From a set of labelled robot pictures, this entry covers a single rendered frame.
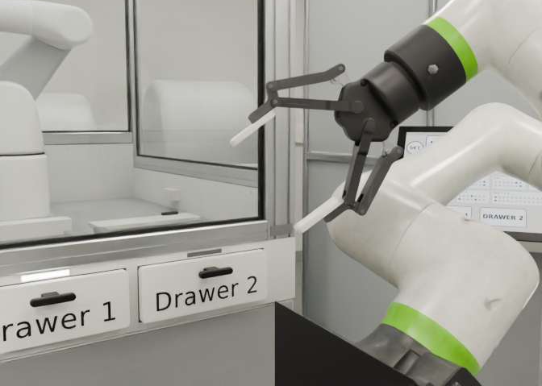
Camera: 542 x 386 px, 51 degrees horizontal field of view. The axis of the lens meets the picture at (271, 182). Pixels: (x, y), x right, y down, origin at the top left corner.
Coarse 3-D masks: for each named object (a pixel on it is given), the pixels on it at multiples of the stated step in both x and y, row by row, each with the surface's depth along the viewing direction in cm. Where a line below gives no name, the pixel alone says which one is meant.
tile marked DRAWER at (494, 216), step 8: (480, 208) 126; (488, 208) 125; (496, 208) 125; (504, 208) 124; (512, 208) 124; (480, 216) 124; (488, 216) 124; (496, 216) 123; (504, 216) 123; (512, 216) 122; (520, 216) 122; (488, 224) 123; (496, 224) 122; (504, 224) 122; (512, 224) 121; (520, 224) 121
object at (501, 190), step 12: (480, 180) 130; (492, 180) 129; (504, 180) 128; (516, 180) 127; (468, 192) 129; (480, 192) 128; (492, 192) 127; (504, 192) 126; (516, 192) 126; (528, 192) 125; (540, 192) 124; (480, 204) 126; (492, 204) 125; (504, 204) 125; (516, 204) 124; (528, 204) 123; (540, 204) 122
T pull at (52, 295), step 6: (42, 294) 98; (48, 294) 98; (54, 294) 98; (60, 294) 98; (66, 294) 98; (72, 294) 99; (36, 300) 95; (42, 300) 96; (48, 300) 96; (54, 300) 97; (60, 300) 97; (66, 300) 98; (72, 300) 99; (36, 306) 95
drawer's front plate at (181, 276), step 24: (168, 264) 112; (192, 264) 115; (216, 264) 118; (240, 264) 122; (264, 264) 125; (144, 288) 110; (168, 288) 113; (192, 288) 116; (216, 288) 119; (240, 288) 122; (264, 288) 126; (144, 312) 110; (168, 312) 113; (192, 312) 116
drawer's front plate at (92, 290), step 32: (0, 288) 96; (32, 288) 98; (64, 288) 101; (96, 288) 104; (128, 288) 108; (0, 320) 96; (32, 320) 99; (96, 320) 105; (128, 320) 109; (0, 352) 96
